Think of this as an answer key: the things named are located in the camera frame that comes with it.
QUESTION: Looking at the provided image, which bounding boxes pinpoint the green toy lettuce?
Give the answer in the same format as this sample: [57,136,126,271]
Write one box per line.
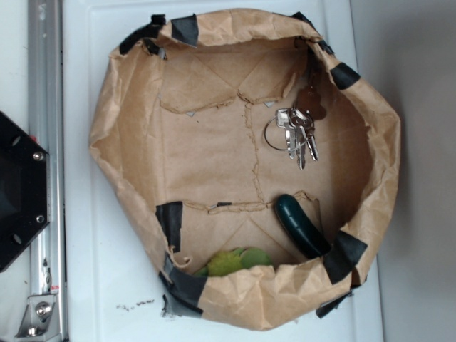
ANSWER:
[194,247,273,276]

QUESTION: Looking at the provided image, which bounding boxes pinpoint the metal corner bracket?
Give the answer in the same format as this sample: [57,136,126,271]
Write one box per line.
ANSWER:
[14,294,60,341]

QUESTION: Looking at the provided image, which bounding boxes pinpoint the silver keys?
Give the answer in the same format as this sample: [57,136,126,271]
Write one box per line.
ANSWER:
[263,83,326,170]

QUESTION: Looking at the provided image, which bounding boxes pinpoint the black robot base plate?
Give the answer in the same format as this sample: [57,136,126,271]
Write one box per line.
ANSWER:
[1,113,49,272]

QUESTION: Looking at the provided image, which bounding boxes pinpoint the dark green toy cucumber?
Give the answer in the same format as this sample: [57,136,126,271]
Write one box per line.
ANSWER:
[274,194,331,259]

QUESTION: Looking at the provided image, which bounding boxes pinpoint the aluminium extrusion rail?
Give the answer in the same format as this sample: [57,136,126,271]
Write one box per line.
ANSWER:
[28,1,69,341]

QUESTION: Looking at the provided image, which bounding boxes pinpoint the brown paper bag bin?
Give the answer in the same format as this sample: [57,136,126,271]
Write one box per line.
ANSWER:
[90,9,400,331]

